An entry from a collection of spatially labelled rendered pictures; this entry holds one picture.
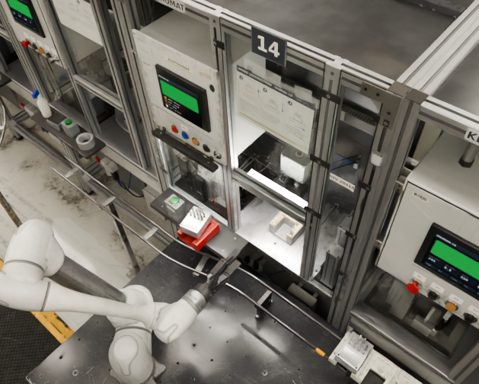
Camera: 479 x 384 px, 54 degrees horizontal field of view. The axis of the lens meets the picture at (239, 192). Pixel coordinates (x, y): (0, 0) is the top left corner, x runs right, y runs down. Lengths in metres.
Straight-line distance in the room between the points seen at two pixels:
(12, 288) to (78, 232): 1.96
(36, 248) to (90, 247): 1.77
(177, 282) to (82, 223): 1.39
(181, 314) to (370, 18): 1.17
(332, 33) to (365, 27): 0.10
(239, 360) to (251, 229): 0.59
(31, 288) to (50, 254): 0.15
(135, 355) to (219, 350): 0.42
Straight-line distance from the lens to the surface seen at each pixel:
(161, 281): 2.42
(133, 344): 2.01
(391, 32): 1.46
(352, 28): 1.46
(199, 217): 2.18
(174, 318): 1.77
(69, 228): 3.64
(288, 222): 2.24
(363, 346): 2.01
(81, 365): 2.35
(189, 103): 1.76
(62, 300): 1.70
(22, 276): 1.69
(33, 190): 3.99
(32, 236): 1.75
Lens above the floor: 2.77
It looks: 51 degrees down
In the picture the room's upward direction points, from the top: 3 degrees counter-clockwise
